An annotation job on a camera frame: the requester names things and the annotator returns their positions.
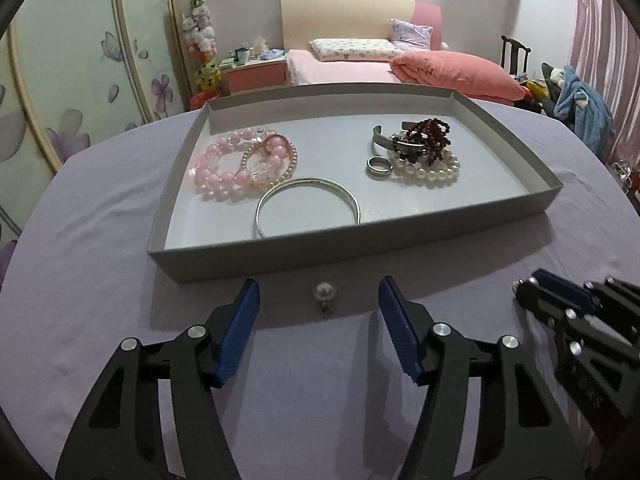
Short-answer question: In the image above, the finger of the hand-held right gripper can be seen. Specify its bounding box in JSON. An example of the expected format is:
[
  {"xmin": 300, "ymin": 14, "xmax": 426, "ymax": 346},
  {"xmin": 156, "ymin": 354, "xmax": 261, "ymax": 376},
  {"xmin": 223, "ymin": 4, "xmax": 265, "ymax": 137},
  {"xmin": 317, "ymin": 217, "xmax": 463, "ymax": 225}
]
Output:
[
  {"xmin": 531, "ymin": 268, "xmax": 640, "ymax": 313},
  {"xmin": 511, "ymin": 280, "xmax": 640, "ymax": 418}
]

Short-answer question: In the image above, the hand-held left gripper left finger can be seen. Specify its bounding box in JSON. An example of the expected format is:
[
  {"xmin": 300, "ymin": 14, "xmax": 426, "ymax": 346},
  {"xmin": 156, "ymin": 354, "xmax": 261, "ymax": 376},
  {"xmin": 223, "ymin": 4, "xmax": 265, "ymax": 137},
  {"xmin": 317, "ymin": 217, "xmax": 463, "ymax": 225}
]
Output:
[{"xmin": 55, "ymin": 278, "xmax": 262, "ymax": 480}]

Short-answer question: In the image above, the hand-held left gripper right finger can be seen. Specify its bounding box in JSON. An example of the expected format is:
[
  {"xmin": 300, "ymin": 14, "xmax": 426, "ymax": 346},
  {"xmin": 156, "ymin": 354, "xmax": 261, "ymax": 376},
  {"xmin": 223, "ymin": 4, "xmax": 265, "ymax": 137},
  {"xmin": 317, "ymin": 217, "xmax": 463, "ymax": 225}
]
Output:
[{"xmin": 377, "ymin": 275, "xmax": 586, "ymax": 480}]

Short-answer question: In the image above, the pearl earring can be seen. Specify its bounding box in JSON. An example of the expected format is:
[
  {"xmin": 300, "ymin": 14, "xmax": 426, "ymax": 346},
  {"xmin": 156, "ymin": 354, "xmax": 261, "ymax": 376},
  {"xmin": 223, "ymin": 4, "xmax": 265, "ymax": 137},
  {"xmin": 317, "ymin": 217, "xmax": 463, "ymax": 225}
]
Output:
[{"xmin": 312, "ymin": 282, "xmax": 335, "ymax": 319}]

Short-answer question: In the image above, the plain silver bangle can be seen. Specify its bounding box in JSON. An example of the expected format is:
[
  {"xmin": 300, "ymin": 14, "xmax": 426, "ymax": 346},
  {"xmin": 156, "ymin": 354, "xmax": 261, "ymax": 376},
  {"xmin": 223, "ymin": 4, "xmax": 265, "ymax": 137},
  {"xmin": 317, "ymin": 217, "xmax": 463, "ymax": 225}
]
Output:
[{"xmin": 254, "ymin": 176, "xmax": 362, "ymax": 240}]

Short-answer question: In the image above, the silver ring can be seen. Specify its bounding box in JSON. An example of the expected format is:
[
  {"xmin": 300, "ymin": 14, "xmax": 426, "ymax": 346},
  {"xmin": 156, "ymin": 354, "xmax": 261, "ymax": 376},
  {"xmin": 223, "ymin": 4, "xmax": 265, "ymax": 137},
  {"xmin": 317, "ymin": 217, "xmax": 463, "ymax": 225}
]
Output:
[{"xmin": 366, "ymin": 156, "xmax": 395, "ymax": 179}]

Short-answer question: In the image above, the large pink bead bracelet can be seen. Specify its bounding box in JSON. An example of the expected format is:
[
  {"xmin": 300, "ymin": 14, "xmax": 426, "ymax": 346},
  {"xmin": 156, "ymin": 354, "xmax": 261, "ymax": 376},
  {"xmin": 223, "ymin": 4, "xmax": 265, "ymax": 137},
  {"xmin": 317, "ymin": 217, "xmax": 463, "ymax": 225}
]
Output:
[{"xmin": 189, "ymin": 129, "xmax": 297, "ymax": 206}]

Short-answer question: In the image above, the engraved silver cuff bracelet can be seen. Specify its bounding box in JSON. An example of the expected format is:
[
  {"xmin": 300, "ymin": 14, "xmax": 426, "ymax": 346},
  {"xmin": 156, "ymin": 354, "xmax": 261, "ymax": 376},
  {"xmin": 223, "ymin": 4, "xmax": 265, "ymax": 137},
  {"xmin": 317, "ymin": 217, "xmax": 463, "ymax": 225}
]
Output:
[{"xmin": 371, "ymin": 125, "xmax": 427, "ymax": 159}]

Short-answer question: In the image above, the grey cardboard tray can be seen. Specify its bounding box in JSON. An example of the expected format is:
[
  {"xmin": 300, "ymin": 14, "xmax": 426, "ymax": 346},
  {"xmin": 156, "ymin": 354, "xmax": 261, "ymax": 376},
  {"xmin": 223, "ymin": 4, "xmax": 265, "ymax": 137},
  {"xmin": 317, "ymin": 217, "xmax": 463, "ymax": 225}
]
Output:
[{"xmin": 146, "ymin": 82, "xmax": 564, "ymax": 283}]

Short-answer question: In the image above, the dark red garnet bracelet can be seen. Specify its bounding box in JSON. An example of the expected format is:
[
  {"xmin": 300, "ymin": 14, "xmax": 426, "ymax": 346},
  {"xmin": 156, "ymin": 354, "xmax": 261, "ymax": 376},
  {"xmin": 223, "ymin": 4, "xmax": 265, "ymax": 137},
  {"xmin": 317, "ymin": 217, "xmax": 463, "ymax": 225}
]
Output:
[{"xmin": 400, "ymin": 117, "xmax": 454, "ymax": 166}]

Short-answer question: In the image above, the blue plush garment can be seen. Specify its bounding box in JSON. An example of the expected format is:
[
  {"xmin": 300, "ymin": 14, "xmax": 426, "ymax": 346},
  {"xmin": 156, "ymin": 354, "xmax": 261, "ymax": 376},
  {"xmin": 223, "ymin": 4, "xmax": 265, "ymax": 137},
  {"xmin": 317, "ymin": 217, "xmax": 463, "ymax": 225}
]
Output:
[{"xmin": 552, "ymin": 65, "xmax": 615, "ymax": 154}]

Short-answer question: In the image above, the pile of colourful clothes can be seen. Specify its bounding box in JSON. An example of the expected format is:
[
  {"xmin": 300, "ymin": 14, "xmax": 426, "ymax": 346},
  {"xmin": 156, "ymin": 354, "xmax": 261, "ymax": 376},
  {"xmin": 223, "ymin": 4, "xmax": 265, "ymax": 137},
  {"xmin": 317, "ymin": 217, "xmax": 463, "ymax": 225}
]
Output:
[{"xmin": 517, "ymin": 75, "xmax": 551, "ymax": 111}]

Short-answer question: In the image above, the red waste bin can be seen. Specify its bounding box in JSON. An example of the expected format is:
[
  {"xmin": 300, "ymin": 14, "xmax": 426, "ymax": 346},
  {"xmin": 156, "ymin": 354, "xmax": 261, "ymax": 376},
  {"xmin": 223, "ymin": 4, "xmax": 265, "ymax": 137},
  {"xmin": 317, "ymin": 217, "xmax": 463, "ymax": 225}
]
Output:
[{"xmin": 190, "ymin": 89, "xmax": 221, "ymax": 111}]

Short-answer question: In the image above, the dark wooden chair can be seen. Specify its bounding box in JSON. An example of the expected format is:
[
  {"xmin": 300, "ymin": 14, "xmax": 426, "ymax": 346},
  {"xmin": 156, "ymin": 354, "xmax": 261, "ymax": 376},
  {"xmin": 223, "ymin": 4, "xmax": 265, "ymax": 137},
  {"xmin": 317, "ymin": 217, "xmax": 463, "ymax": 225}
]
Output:
[{"xmin": 501, "ymin": 35, "xmax": 531, "ymax": 77}]

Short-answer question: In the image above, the folded pink quilt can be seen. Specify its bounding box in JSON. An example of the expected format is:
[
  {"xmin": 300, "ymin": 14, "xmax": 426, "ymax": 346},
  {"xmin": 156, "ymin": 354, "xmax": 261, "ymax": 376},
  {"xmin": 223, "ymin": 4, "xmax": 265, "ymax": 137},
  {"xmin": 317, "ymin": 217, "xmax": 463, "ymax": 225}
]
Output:
[{"xmin": 389, "ymin": 50, "xmax": 529, "ymax": 106}]

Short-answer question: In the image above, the pink curtain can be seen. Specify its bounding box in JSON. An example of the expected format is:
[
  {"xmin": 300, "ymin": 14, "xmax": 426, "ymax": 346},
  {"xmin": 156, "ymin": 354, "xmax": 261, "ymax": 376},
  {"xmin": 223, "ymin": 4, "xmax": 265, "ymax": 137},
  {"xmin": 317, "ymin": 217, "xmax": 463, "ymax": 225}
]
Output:
[{"xmin": 570, "ymin": 0, "xmax": 640, "ymax": 172}]

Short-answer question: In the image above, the pink and cream nightstand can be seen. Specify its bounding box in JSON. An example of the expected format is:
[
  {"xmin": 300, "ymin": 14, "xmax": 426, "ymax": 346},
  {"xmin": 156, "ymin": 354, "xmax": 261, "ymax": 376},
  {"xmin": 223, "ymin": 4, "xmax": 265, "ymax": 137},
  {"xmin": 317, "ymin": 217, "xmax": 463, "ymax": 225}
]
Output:
[{"xmin": 220, "ymin": 57, "xmax": 289, "ymax": 95}]

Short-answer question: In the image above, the pink bed with headboard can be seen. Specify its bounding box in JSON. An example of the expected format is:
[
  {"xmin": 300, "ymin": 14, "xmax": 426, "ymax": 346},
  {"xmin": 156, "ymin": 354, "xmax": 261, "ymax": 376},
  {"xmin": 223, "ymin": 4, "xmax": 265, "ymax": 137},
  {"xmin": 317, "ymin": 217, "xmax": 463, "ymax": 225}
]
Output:
[{"xmin": 279, "ymin": 0, "xmax": 529, "ymax": 106}]

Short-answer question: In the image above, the white floral pillow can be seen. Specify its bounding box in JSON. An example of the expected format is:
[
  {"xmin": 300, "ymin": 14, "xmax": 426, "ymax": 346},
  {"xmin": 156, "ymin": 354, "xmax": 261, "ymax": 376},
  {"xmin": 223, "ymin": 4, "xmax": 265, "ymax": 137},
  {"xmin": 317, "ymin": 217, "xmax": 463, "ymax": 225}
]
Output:
[{"xmin": 309, "ymin": 37, "xmax": 404, "ymax": 64}]

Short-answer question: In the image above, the purple pillow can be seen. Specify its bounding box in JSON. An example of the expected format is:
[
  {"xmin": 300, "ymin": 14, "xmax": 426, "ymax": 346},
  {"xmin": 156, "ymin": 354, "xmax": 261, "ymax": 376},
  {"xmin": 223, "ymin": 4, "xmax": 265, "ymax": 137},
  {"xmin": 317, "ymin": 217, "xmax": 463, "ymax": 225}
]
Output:
[{"xmin": 389, "ymin": 19, "xmax": 434, "ymax": 52}]

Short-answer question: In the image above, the stack of plush toys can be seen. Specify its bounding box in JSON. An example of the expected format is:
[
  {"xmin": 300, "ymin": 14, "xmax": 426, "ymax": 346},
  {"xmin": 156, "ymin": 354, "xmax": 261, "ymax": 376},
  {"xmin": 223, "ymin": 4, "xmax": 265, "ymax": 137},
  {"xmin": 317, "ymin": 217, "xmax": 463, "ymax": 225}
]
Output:
[{"xmin": 181, "ymin": 0, "xmax": 221, "ymax": 94}]

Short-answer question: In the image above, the flower print wardrobe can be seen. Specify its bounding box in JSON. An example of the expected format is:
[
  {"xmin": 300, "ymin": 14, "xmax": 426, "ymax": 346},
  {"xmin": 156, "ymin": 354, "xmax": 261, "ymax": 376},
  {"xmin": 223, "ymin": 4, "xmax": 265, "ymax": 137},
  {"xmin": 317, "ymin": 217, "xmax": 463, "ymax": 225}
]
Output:
[{"xmin": 0, "ymin": 0, "xmax": 197, "ymax": 271}]

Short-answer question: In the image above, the white pearl bracelet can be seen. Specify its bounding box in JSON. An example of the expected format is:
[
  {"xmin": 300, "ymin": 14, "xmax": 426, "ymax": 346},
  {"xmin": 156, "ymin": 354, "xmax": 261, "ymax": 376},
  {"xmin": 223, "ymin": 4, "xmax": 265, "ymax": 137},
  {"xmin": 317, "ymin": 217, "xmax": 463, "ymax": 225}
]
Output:
[{"xmin": 385, "ymin": 147, "xmax": 461, "ymax": 187}]

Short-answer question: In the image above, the small pink pearl bracelet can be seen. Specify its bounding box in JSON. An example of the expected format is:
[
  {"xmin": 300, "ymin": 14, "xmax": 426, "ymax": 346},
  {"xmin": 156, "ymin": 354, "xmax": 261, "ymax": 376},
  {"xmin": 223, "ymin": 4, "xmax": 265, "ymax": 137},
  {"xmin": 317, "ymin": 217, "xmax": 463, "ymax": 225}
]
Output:
[{"xmin": 241, "ymin": 140, "xmax": 299, "ymax": 190}]

